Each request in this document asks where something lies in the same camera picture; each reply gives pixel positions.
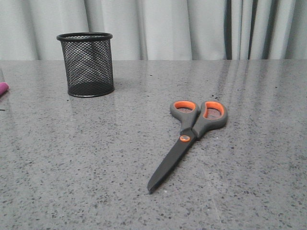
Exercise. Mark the grey curtain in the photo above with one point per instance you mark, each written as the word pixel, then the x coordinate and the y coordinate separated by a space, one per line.
pixel 158 29

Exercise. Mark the magenta pen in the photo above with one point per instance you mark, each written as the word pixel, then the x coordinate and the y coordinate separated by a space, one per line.
pixel 4 87

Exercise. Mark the grey and orange scissors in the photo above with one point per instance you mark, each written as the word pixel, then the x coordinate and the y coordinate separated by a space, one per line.
pixel 195 122

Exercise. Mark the black mesh pen cup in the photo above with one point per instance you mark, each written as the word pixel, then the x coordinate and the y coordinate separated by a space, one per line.
pixel 88 63

